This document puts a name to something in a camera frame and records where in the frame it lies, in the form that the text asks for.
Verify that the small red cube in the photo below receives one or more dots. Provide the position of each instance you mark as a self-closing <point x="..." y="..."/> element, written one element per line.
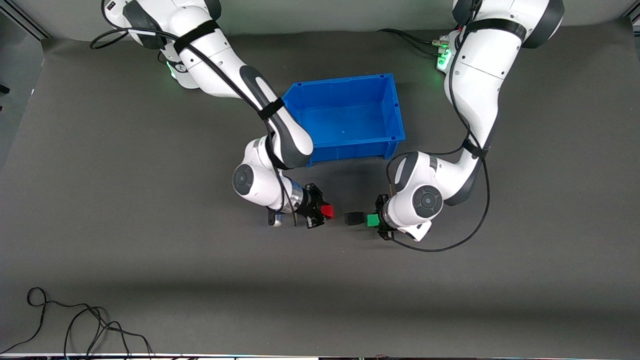
<point x="327" y="211"/>

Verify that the small black cube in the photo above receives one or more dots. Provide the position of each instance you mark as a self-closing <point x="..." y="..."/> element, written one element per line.
<point x="354" y="218"/>

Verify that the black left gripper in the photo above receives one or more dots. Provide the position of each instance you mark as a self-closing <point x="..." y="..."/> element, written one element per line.
<point x="381" y="207"/>

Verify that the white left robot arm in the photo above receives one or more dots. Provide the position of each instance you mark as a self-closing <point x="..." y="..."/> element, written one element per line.
<point x="475" y="75"/>

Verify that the aluminium frame rail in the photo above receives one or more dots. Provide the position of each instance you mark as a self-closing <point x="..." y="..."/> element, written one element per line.
<point x="25" y="20"/>

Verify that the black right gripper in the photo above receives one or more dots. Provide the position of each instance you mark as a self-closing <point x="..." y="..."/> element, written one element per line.
<point x="311" y="200"/>

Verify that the small green cube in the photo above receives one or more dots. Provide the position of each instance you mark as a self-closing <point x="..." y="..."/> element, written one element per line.
<point x="373" y="220"/>

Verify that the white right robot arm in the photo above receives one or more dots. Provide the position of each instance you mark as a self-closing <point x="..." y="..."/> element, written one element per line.
<point x="210" y="55"/>

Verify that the blue plastic storage bin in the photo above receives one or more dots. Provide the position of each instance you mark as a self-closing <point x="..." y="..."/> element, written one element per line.
<point x="350" y="115"/>

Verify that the dark grey table mat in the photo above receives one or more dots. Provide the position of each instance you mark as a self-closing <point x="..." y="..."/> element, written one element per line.
<point x="150" y="240"/>

